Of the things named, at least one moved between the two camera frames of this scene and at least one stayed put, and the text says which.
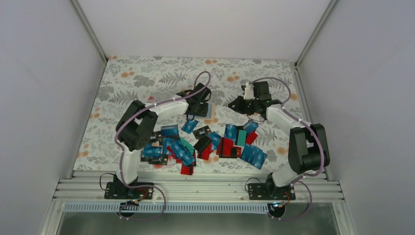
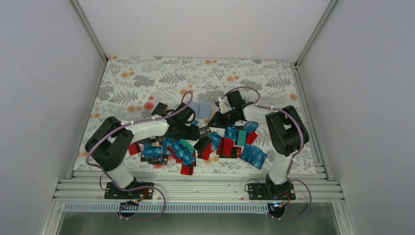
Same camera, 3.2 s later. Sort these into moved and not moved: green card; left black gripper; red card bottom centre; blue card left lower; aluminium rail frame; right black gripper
Moved: left black gripper; right black gripper
Not moved: aluminium rail frame; red card bottom centre; green card; blue card left lower
